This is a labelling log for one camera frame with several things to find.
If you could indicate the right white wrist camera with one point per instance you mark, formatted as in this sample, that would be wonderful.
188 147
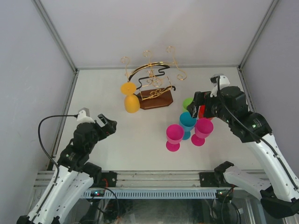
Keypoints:
219 81

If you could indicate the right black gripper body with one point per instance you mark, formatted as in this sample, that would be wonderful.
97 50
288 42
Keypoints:
204 98

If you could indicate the orange plastic wine glass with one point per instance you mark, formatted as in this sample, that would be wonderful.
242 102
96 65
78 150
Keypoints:
131 101

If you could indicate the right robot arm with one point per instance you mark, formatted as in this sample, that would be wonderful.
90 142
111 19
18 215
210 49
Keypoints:
279 195

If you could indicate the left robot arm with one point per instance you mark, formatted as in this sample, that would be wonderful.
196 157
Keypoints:
74 174

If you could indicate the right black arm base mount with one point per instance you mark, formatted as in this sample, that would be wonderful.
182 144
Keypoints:
207 179

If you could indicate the red plastic wine glass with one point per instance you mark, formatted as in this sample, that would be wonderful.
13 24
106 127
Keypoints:
203 113

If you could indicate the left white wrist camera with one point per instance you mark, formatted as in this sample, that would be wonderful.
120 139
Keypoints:
83 116

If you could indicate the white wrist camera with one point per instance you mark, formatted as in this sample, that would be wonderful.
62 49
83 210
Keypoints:
83 116
219 81

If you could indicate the grey slotted cable duct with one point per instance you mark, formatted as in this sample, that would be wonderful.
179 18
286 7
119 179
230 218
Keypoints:
150 194

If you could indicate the green plastic wine glass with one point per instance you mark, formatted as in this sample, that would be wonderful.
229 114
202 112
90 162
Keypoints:
186 102

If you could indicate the pink plastic wine glass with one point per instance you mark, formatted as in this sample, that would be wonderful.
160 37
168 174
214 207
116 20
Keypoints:
202 129
174 135

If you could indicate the gold wire wine glass rack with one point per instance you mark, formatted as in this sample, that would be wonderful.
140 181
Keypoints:
153 86

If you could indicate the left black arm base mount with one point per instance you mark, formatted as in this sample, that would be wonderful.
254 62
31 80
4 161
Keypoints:
108 179

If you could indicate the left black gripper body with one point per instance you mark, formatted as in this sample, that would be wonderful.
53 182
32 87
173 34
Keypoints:
100 132

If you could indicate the blue plastic wine glass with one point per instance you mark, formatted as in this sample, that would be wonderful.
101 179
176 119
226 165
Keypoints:
187 123

